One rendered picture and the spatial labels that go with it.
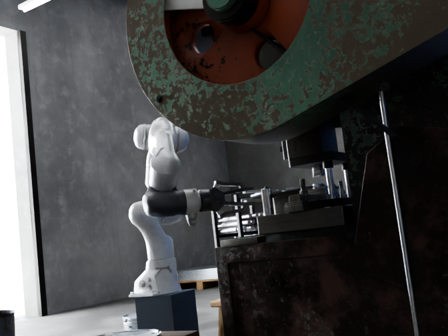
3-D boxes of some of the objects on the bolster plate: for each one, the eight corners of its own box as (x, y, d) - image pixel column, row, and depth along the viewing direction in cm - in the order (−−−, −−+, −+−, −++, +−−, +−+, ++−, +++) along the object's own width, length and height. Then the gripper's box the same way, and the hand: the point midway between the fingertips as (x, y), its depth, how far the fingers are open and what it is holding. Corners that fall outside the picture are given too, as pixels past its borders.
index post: (263, 216, 190) (259, 187, 191) (267, 215, 192) (264, 187, 193) (271, 215, 188) (267, 186, 189) (275, 215, 191) (271, 186, 192)
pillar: (328, 199, 188) (322, 157, 190) (331, 199, 190) (325, 157, 191) (334, 198, 187) (328, 155, 188) (337, 198, 189) (331, 156, 190)
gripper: (204, 223, 190) (270, 216, 198) (199, 177, 192) (264, 171, 200) (197, 225, 197) (261, 217, 205) (193, 179, 199) (256, 174, 207)
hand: (254, 195), depth 201 cm, fingers open, 3 cm apart
